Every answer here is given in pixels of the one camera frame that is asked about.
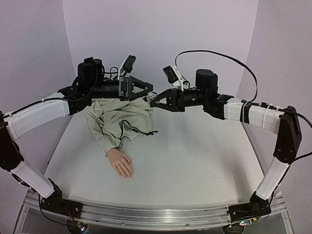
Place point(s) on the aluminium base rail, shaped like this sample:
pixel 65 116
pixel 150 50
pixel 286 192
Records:
pixel 158 219

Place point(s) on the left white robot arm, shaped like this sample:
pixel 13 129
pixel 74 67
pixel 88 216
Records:
pixel 15 124

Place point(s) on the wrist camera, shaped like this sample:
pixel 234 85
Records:
pixel 126 66
pixel 174 77

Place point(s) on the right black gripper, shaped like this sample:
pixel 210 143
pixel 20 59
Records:
pixel 181 100

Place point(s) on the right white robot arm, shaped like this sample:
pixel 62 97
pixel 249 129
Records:
pixel 282 122

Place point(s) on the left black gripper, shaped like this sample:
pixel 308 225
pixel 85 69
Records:
pixel 125 88

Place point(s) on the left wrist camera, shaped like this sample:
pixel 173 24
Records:
pixel 126 66

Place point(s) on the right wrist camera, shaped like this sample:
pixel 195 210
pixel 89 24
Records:
pixel 174 77

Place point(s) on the mannequin hand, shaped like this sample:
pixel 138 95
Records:
pixel 121 163

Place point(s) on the beige jacket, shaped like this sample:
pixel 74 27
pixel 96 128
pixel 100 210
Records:
pixel 112 120

